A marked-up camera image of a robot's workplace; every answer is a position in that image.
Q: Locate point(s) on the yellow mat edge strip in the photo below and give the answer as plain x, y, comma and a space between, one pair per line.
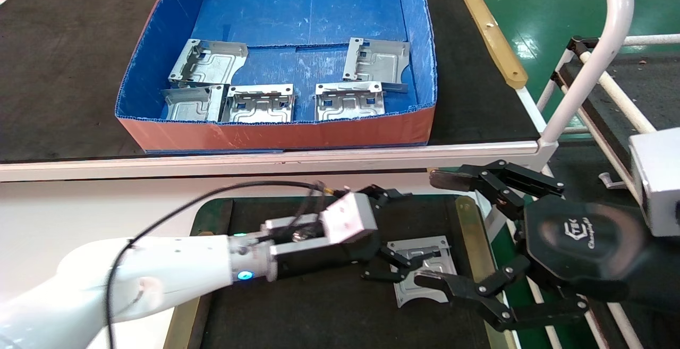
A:
468, 227
186, 329

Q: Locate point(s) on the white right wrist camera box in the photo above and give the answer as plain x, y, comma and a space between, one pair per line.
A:
659, 179

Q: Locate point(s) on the cream cart tube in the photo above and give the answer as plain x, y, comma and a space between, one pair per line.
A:
619, 94

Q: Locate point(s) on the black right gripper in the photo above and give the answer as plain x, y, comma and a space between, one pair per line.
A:
579, 243

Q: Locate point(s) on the silver stamped metal bracket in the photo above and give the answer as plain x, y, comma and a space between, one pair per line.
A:
380, 65
260, 107
406, 289
191, 105
212, 65
348, 103

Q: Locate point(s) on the white diagonal cart tube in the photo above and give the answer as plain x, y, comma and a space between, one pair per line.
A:
552, 86

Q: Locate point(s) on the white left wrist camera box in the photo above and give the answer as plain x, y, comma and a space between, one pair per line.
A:
350, 219

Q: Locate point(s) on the long yellow guide strip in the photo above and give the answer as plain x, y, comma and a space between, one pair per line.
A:
491, 35

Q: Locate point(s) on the small white hook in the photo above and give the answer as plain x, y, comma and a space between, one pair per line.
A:
608, 180

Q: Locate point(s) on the curved white frame tube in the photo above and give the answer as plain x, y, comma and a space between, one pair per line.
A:
600, 46

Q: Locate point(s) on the silver camera mount bracket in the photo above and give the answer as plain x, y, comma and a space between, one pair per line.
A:
281, 225

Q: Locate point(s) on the black tube clamp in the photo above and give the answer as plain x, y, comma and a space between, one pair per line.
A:
559, 79
581, 45

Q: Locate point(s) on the large black table mat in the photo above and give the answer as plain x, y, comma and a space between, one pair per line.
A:
64, 73

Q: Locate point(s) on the white table edge rail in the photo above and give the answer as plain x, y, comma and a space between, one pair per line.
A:
319, 160

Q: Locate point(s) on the blue and orange corrugated box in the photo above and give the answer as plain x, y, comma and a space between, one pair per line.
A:
297, 9

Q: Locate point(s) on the black cart mat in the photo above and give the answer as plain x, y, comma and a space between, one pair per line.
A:
659, 88

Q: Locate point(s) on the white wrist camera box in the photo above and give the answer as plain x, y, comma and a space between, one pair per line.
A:
350, 219
659, 179

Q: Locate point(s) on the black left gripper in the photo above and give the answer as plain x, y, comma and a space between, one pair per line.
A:
319, 261

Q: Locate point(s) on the white horizontal cart tube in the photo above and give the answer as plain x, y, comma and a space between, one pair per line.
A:
653, 40

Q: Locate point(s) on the small black work mat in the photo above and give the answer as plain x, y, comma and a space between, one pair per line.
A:
319, 317

